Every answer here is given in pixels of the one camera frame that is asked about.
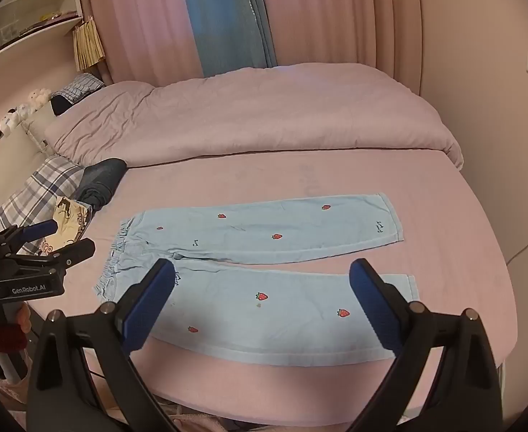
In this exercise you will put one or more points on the blue curtain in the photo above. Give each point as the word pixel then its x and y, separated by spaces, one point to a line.
pixel 221 18

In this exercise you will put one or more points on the printed beige packet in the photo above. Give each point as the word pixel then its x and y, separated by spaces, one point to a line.
pixel 72 220

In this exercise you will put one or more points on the pink duvet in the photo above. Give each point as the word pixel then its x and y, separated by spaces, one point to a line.
pixel 255 112

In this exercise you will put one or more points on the striped blue cloth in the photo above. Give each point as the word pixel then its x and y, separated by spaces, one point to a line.
pixel 81 85

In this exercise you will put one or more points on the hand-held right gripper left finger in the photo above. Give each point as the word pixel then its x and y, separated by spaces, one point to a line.
pixel 151 306

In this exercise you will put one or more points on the dark folded cloth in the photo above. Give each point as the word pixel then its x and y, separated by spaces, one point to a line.
pixel 102 180

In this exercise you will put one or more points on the yellow hanging tassel fringe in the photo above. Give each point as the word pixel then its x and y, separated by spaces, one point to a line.
pixel 88 45

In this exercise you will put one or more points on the black and white plush toy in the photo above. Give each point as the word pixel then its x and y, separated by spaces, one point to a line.
pixel 12 119

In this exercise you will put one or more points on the white wall shelf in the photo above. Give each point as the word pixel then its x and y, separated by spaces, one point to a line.
pixel 30 9

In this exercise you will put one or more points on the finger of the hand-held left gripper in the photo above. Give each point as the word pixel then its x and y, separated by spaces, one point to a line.
pixel 72 252
pixel 36 230

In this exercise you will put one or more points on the light blue strawberry print pants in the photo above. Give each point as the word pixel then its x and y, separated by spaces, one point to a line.
pixel 264 238

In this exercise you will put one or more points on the pink curtain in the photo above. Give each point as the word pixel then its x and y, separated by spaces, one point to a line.
pixel 142 22
pixel 327 13

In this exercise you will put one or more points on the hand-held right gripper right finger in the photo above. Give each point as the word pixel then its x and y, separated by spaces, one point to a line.
pixel 374 310

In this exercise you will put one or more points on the plaid pillow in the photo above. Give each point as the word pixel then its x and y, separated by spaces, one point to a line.
pixel 34 189

